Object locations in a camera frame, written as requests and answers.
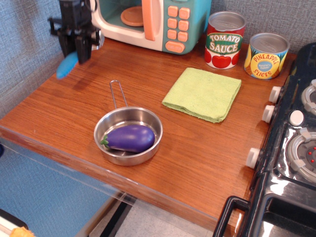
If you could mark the orange object at corner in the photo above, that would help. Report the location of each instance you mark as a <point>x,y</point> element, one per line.
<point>21,232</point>

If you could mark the toy microwave teal and white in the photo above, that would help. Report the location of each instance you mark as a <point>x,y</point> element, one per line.
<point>171,26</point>

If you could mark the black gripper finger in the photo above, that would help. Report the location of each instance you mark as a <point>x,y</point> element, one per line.
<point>66,43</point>
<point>83,48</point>

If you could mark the pineapple slices can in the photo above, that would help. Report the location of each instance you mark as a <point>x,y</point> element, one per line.
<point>266,55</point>

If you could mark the black toy stove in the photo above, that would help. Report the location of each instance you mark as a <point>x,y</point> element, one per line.
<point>283,188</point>

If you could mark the tomato sauce can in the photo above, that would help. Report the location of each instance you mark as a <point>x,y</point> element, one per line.
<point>224,38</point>

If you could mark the orange microwave plate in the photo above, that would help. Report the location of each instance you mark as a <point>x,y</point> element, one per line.
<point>132,16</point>

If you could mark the blue handled metal spoon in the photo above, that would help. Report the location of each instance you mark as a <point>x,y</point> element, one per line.
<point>69,62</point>

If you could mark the green folded cloth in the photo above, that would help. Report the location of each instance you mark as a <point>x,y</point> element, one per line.
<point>203,94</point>

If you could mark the small steel pan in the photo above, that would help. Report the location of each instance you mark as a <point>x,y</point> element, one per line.
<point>124,116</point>

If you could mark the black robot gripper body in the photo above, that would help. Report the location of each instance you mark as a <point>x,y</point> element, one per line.
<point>76,19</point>

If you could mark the purple toy eggplant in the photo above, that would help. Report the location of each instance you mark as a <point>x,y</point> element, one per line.
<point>131,138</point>

